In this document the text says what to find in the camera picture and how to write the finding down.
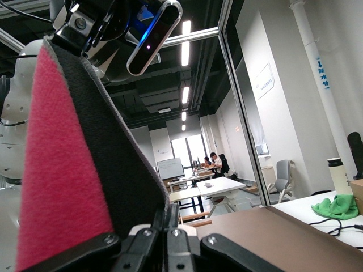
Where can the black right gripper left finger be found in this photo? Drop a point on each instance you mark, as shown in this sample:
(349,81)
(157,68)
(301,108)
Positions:
(136,249)

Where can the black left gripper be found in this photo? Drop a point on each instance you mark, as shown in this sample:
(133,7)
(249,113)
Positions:
(113,20)

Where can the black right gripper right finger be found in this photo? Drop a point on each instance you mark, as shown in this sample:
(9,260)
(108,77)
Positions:
(184,252)

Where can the red and grey cloth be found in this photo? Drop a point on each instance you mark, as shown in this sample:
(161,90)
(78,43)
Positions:
(56,156)

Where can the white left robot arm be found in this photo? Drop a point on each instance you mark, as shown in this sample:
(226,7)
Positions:
(14,93)

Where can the green cloth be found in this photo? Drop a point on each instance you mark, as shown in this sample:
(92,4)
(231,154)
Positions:
(337,208)

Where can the brown wooden stick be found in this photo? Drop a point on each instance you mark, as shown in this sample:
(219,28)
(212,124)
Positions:
(202,224)
(195,216)

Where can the beige desk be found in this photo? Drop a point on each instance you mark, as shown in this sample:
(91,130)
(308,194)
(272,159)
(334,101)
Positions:
(187,195)

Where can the white desk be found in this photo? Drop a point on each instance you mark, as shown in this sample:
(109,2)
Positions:
(221,184)

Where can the whiteboard on stand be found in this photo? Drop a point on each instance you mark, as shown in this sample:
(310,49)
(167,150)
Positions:
(170,168)

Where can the person in orange shirt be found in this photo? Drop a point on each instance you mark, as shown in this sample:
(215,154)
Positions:
(207,162)

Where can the person in white shirt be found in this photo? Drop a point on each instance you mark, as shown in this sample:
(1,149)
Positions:
(217,164)

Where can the black office chair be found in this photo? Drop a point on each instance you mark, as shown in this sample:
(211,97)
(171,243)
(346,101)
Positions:
(225,164)

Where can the grey office chair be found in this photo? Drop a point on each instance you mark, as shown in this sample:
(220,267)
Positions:
(282,175)

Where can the white thermos bottle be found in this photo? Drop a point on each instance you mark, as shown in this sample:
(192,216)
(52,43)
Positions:
(339,178)

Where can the brown cardboard box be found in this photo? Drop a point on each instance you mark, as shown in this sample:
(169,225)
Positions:
(357,195)

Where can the black chair back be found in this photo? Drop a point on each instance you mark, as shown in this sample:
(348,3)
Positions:
(356,153)

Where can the white pipe with blue sign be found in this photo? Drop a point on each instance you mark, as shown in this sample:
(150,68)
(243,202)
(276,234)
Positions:
(317,71)

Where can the aluminium frame post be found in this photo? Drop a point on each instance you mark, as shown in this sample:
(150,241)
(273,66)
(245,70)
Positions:
(241,113)

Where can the white wall sign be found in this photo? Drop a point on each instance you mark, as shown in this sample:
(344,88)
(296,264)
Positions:
(263,80)

